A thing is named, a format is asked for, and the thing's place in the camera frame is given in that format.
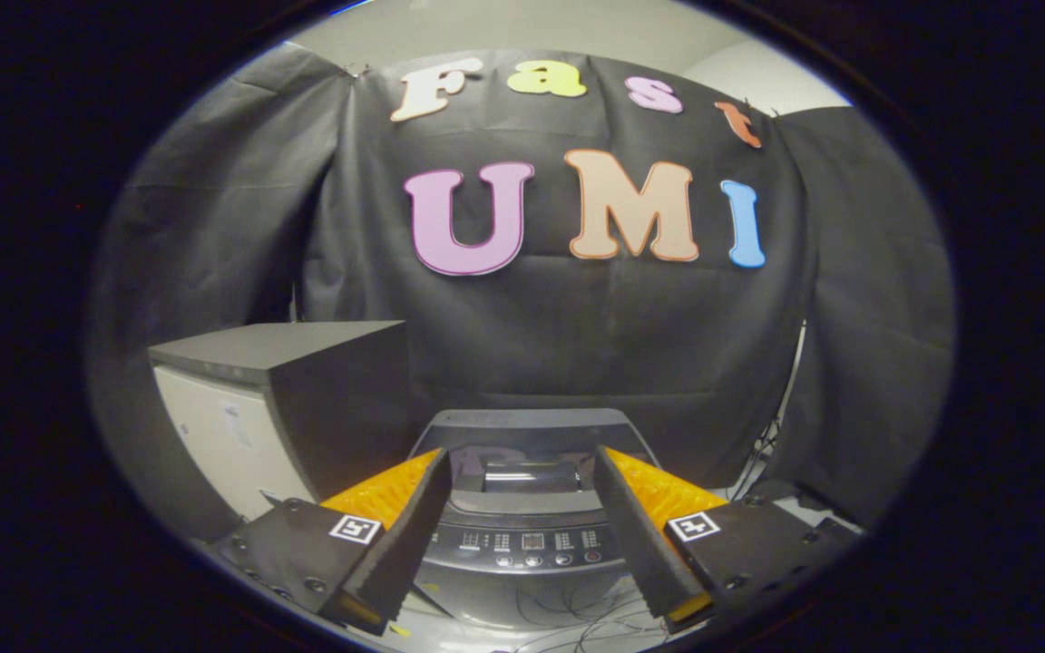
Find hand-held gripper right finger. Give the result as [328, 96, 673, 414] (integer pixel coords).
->
[592, 446, 864, 636]

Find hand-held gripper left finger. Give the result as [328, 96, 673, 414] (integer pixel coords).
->
[212, 449, 451, 637]

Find grey washing machine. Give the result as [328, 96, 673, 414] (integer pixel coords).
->
[406, 408, 670, 632]

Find dark washing machine lid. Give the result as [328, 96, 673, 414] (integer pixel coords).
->
[409, 408, 661, 518]

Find grey and white cabinet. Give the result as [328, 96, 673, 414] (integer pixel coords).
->
[149, 320, 411, 525]

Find black backdrop cloth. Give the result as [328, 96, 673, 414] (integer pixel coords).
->
[87, 41, 955, 538]

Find thin floor cables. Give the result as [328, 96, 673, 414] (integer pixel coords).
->
[500, 580, 679, 653]

